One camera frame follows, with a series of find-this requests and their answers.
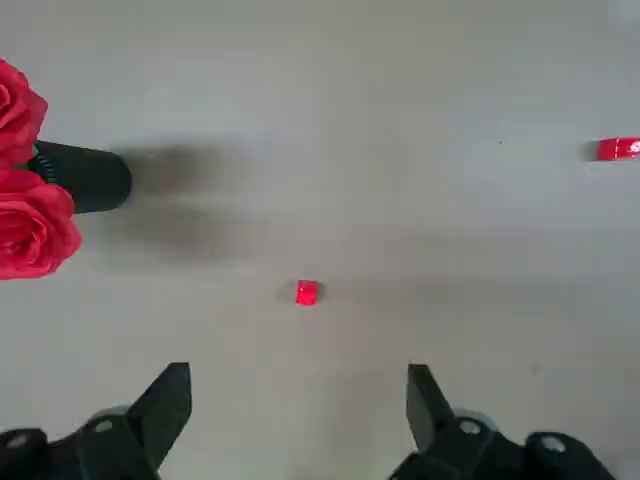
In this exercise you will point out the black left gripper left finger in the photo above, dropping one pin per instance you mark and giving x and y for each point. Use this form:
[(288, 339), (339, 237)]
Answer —
[(140, 440)]

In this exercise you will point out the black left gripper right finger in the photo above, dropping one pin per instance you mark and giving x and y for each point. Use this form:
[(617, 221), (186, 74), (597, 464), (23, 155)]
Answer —
[(450, 445)]

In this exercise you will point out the red block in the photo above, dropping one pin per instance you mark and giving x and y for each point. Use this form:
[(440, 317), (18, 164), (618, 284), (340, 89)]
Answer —
[(620, 150), (306, 293)]

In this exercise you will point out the red rose bouquet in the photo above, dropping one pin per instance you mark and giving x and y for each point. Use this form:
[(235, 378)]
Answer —
[(30, 225)]

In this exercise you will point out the black cylindrical vase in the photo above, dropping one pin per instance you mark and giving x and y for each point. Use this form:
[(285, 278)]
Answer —
[(90, 177)]

